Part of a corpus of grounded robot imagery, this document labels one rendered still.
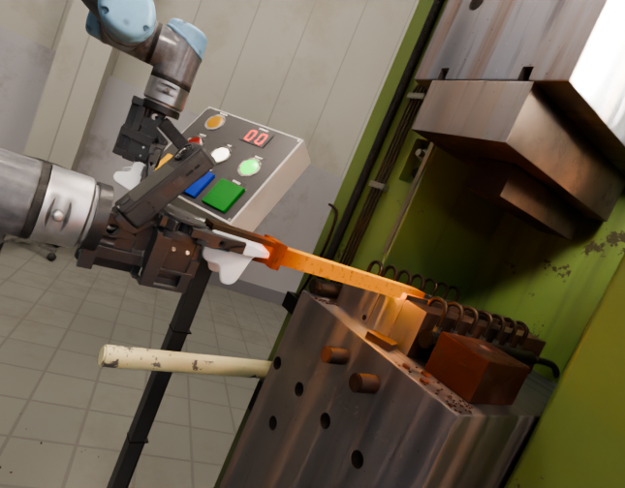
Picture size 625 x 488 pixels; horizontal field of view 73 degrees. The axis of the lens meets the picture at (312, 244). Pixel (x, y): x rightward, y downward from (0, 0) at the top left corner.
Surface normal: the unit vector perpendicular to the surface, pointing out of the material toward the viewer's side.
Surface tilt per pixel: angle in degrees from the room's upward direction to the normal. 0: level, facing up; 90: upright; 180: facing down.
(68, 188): 48
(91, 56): 90
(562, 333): 90
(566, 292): 90
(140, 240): 90
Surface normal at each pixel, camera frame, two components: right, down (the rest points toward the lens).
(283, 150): -0.22, -0.54
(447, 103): -0.77, -0.25
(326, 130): 0.30, 0.24
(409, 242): 0.51, 0.32
